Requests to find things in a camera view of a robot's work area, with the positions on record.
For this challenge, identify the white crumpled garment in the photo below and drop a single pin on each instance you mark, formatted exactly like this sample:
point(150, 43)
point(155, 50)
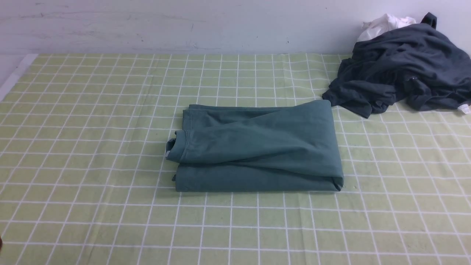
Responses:
point(385, 23)

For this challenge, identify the green long-sleeved shirt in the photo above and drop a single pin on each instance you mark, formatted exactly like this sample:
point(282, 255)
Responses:
point(257, 149)

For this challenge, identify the dark grey crumpled garment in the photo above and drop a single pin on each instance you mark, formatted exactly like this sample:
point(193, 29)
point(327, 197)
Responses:
point(416, 63)

